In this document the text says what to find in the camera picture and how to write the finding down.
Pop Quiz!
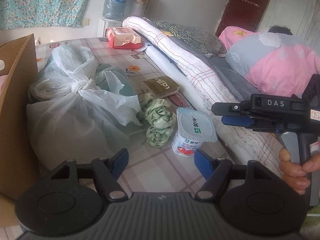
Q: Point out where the yogurt cup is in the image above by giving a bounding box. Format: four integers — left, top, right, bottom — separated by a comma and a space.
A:
171, 108, 217, 157

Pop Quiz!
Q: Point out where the green floral scrunchie cloth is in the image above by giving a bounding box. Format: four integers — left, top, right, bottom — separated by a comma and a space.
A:
141, 93, 177, 147

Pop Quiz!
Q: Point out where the gold small box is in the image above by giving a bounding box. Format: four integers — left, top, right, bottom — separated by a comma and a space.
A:
142, 75, 180, 99

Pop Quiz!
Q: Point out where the pink knitted cloth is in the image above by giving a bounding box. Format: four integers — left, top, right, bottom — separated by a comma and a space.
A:
0, 75, 8, 94

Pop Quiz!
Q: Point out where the person's right hand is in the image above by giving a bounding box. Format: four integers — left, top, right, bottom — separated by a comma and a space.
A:
279, 148, 320, 195

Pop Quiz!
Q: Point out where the white rolled checked blanket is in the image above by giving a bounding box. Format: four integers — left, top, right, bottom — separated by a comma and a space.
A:
122, 16, 282, 176

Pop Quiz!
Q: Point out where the white tied plastic bag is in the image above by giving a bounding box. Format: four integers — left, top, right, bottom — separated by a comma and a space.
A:
27, 44, 147, 170

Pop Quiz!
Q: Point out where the green leaf patterned pillow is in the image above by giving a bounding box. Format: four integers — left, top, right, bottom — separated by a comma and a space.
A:
155, 21, 227, 57

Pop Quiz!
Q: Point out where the sleeping person's head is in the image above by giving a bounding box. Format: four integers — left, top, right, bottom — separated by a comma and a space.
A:
267, 25, 293, 36

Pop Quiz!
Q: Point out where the brown cardboard box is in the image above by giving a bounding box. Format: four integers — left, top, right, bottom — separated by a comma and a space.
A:
1, 34, 40, 200

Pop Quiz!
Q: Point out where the dark red door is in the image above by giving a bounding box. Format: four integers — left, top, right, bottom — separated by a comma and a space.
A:
215, 0, 269, 36

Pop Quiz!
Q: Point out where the red wet wipes pack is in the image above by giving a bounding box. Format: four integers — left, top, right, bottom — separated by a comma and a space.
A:
105, 27, 142, 50

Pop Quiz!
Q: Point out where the white water dispenser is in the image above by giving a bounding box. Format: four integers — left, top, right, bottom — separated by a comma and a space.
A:
97, 18, 122, 37

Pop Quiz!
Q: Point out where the rolled floral mat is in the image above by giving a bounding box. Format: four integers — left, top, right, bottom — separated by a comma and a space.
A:
129, 0, 150, 17

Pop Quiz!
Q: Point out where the blue water bottle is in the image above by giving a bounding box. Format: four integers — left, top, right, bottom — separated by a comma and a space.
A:
102, 0, 127, 21

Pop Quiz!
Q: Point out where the teal floral wall cloth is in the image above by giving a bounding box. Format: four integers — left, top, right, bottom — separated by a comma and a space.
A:
1, 0, 88, 30

